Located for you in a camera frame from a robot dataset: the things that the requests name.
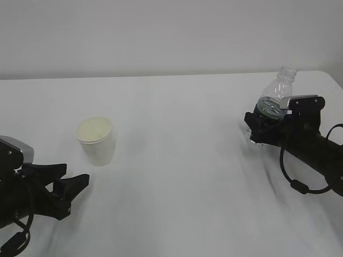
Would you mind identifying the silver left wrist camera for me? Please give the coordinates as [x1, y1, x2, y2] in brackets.
[1, 135, 34, 170]

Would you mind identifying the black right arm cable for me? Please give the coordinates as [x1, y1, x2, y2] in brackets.
[279, 123, 343, 195]

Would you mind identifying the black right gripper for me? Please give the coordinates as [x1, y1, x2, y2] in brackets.
[244, 112, 326, 150]

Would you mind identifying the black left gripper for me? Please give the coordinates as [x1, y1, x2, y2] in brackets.
[1, 163, 90, 228]

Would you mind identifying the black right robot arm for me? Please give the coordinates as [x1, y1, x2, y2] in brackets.
[244, 112, 342, 196]

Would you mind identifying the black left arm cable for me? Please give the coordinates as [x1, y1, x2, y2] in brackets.
[0, 208, 34, 257]

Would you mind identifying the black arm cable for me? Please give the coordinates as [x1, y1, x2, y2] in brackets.
[0, 208, 34, 257]
[279, 123, 343, 195]

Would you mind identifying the clear water bottle green label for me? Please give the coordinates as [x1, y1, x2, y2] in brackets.
[242, 66, 297, 147]

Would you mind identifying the white paper cup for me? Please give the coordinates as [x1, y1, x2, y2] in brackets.
[76, 116, 116, 167]

